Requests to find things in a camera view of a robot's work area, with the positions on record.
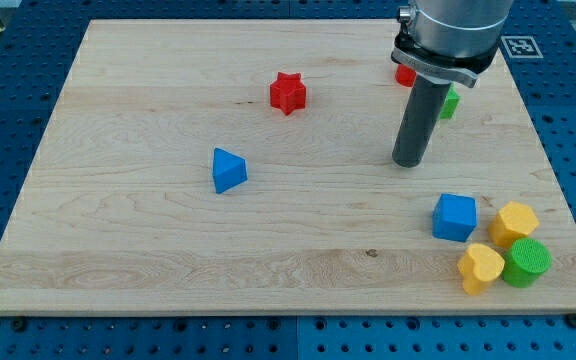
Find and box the yellow heart block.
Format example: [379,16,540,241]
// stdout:
[457,243,505,295]

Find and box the blue cube block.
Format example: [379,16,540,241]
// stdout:
[432,193,478,243]

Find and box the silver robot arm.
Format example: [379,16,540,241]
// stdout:
[391,0,513,168]

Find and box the green star block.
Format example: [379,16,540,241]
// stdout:
[439,85,461,119]

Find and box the green cylinder block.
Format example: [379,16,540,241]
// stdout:
[501,238,552,288]

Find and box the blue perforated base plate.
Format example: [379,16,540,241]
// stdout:
[0,1,576,359]

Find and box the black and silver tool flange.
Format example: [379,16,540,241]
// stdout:
[391,33,498,88]

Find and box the white fiducial marker tag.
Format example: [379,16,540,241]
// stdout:
[501,35,543,59]

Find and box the wooden board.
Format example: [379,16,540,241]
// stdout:
[0,19,576,316]

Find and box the red star block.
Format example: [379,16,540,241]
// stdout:
[269,72,307,115]

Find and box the yellow hexagon block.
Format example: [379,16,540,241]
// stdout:
[488,201,540,248]

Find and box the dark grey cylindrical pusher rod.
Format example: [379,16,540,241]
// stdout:
[392,75,451,168]

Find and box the red block behind arm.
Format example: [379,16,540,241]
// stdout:
[394,64,417,87]

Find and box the blue triangle block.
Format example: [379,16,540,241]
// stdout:
[212,148,248,194]

